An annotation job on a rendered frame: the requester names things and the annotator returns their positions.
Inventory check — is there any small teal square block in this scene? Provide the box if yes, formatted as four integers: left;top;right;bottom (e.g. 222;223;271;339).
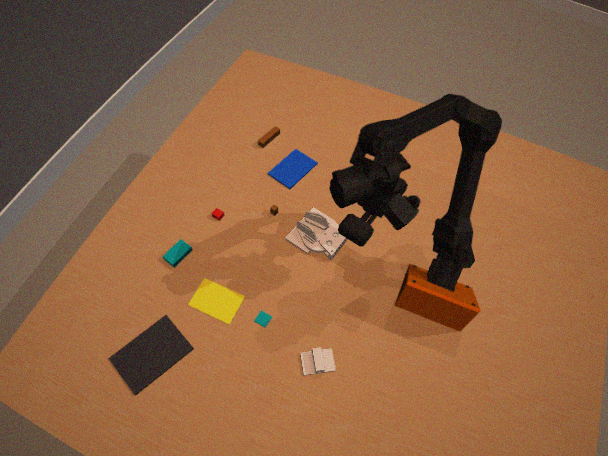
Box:
255;310;272;328

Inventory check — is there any yellow flat plate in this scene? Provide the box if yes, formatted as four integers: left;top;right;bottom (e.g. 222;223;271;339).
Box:
188;278;245;325

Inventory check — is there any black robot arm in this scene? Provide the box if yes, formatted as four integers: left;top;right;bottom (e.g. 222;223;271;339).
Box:
329;94;502;292

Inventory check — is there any teal rectangular block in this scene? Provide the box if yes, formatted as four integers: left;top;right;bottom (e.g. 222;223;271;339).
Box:
163;239;192;267

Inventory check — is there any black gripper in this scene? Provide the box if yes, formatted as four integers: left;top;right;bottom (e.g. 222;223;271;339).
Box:
338;178;408;247

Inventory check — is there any blue flat square plate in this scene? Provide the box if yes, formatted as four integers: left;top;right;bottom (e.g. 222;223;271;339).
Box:
267;148;318;189

